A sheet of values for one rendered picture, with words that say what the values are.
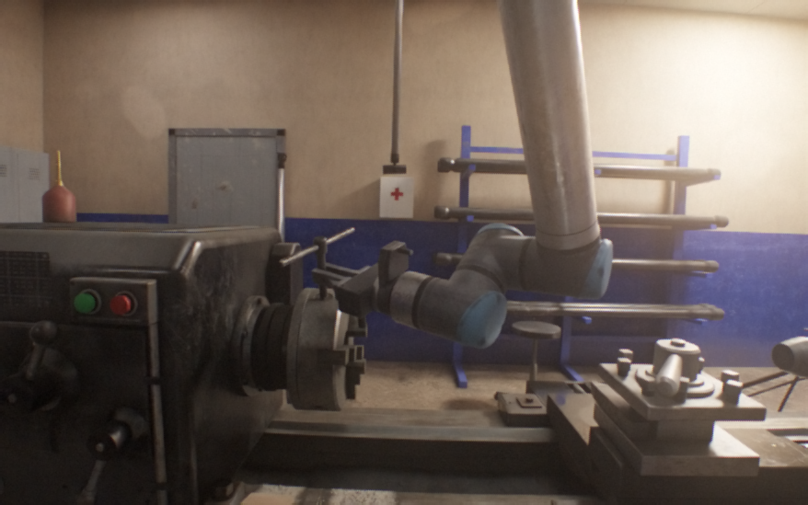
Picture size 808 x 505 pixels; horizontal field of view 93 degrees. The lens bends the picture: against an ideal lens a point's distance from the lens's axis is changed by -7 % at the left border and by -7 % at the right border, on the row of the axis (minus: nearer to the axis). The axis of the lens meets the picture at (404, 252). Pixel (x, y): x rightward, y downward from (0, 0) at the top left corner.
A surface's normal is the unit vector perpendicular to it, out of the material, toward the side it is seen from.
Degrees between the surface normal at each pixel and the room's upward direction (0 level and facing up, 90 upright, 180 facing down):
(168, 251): 45
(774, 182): 90
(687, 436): 90
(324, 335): 60
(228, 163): 90
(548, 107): 120
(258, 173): 90
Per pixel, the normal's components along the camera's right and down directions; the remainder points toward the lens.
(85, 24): -0.01, 0.08
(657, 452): 0.03, -1.00
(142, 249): 0.01, -0.65
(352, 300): -0.54, 0.33
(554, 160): -0.34, 0.55
